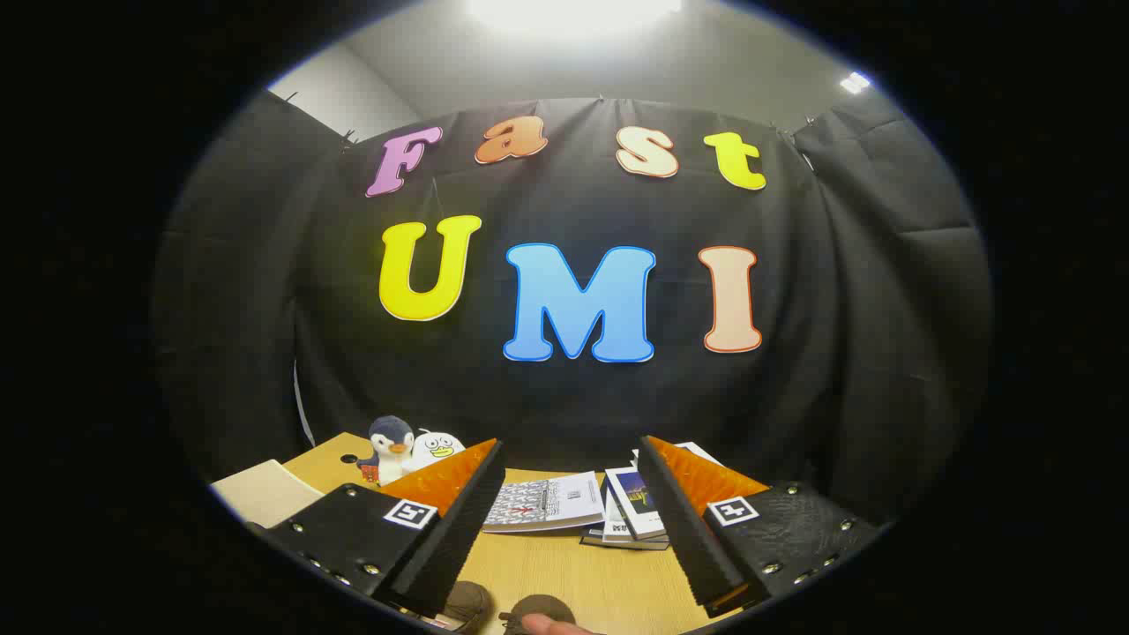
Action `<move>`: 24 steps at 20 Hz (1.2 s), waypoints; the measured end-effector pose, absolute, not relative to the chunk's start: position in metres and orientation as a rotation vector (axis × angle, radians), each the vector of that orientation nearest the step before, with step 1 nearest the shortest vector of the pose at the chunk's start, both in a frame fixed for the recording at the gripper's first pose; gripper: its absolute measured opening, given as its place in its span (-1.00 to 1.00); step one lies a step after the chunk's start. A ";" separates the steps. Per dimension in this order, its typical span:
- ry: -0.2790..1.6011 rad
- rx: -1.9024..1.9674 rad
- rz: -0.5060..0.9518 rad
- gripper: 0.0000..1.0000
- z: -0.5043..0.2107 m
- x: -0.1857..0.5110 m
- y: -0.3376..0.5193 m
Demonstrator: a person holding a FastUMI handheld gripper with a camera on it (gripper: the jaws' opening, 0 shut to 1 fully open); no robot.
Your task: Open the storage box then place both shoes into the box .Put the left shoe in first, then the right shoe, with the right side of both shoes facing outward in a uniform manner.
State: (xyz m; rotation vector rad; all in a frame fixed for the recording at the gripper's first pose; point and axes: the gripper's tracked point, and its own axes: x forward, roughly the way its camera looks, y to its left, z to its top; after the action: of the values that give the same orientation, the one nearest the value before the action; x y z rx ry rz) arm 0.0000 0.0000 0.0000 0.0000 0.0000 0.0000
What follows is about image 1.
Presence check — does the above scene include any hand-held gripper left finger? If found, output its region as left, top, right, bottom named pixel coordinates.
left=263, top=438, right=506, bottom=618

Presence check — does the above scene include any grey penguin plush toy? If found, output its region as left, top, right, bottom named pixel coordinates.
left=357, top=415, right=415, bottom=486

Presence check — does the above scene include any white duck plush toy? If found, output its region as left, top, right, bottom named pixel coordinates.
left=407, top=429, right=467, bottom=473

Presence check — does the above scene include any brown fuzzy shoe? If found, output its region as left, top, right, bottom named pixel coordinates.
left=498, top=594, right=579, bottom=635
left=438, top=580, right=492, bottom=632

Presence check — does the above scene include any large ceiling light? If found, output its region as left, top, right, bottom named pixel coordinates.
left=466, top=0, right=682, bottom=41

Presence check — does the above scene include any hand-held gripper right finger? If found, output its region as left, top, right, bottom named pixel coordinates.
left=637, top=435, right=883, bottom=618

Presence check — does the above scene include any grey book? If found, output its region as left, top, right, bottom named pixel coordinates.
left=580, top=527, right=671, bottom=551

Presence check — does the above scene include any dark blue cover book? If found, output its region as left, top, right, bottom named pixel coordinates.
left=605, top=467, right=668, bottom=541

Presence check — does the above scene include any beige fabric storage box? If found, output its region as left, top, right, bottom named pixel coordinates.
left=210, top=459, right=325, bottom=530

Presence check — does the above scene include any patterned cover book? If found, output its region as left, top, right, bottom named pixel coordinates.
left=482, top=470, right=607, bottom=534

